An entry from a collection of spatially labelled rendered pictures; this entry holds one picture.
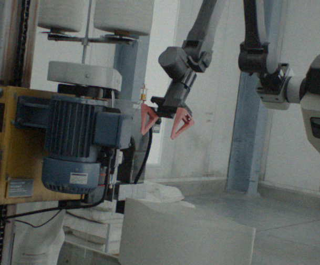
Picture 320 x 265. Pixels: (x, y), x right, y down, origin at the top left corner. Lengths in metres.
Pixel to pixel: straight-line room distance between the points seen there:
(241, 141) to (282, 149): 0.70
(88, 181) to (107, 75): 0.27
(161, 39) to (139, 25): 7.00
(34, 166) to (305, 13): 9.14
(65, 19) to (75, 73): 0.36
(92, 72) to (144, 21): 0.25
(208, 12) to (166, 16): 7.07
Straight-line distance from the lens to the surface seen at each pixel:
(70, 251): 2.58
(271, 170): 10.63
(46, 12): 1.90
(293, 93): 2.07
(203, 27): 1.70
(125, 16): 1.70
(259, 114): 10.35
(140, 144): 2.07
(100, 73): 1.58
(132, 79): 7.86
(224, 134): 10.34
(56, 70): 1.59
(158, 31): 8.65
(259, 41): 1.95
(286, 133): 10.52
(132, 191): 2.08
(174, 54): 1.59
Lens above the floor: 1.34
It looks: 3 degrees down
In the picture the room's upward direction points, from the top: 7 degrees clockwise
